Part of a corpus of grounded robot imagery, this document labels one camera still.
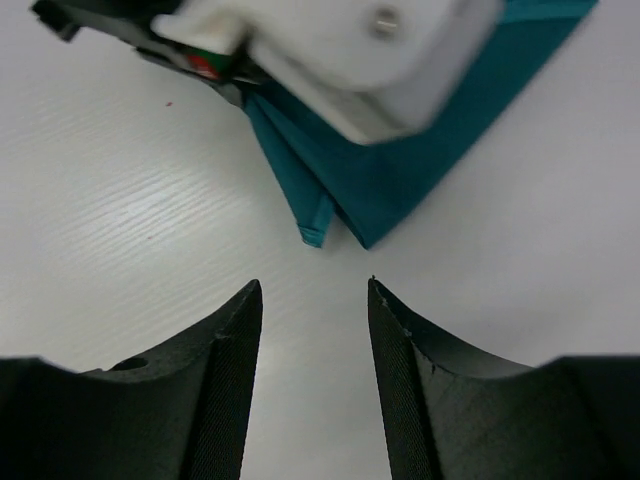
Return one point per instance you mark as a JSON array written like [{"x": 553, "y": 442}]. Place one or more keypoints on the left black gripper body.
[{"x": 232, "y": 75}]

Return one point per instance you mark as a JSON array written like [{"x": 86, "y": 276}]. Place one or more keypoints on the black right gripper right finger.
[{"x": 454, "y": 411}]

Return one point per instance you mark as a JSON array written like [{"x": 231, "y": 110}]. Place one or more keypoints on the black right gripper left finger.
[{"x": 179, "y": 410}]

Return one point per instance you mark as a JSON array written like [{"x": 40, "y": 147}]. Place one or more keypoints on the teal satin napkin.
[{"x": 374, "y": 188}]

